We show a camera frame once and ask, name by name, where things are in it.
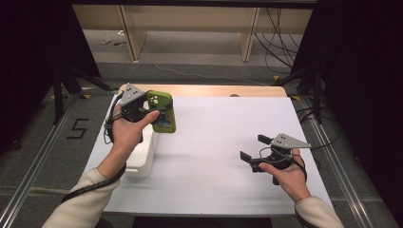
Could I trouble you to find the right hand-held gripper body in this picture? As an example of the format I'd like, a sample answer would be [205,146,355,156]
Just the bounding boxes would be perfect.
[250,133,312,186]

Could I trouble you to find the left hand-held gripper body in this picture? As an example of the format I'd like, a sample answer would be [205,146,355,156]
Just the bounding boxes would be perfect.
[119,83,154,124]

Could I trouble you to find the green cartoon phone case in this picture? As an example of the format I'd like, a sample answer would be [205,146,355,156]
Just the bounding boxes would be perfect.
[146,89,177,134]

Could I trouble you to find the white plastic storage box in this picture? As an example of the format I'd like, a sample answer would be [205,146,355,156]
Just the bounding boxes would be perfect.
[124,124,161,179]

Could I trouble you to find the person's right hand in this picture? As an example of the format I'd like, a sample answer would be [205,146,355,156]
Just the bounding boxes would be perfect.
[259,148,312,203]

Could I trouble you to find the person's left hand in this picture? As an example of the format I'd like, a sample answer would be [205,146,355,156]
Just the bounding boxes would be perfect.
[96,104,161,180]

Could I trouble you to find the white table sheet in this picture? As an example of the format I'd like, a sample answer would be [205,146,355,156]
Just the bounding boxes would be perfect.
[85,94,334,217]

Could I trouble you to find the black metal stand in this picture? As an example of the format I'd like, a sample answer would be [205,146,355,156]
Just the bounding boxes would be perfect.
[274,65,325,124]
[51,65,120,125]

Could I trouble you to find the beige wooden shelf unit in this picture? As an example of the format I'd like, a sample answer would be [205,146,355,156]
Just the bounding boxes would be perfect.
[71,4,315,63]

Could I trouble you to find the dark curtain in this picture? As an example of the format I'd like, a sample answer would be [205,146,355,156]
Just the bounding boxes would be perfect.
[0,0,102,153]
[291,0,403,219]

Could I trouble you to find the right hand-held gripper cable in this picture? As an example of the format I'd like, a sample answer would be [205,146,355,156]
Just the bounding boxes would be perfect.
[259,145,309,183]

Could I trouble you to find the hand-held gripper cable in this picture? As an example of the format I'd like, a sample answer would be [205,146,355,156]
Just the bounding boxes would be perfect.
[259,145,309,183]
[61,94,127,204]

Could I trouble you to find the black floor cables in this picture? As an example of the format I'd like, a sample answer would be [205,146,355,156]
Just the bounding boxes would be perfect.
[297,105,342,152]

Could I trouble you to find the aluminium floor rail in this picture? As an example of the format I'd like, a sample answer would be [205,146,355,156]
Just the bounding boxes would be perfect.
[0,94,80,228]
[300,94,378,228]

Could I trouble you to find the bundle of black cables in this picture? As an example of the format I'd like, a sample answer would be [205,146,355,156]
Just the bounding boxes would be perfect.
[253,8,300,75]

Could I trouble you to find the left hand-held gripper cable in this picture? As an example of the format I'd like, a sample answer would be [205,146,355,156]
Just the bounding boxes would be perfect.
[61,94,127,204]

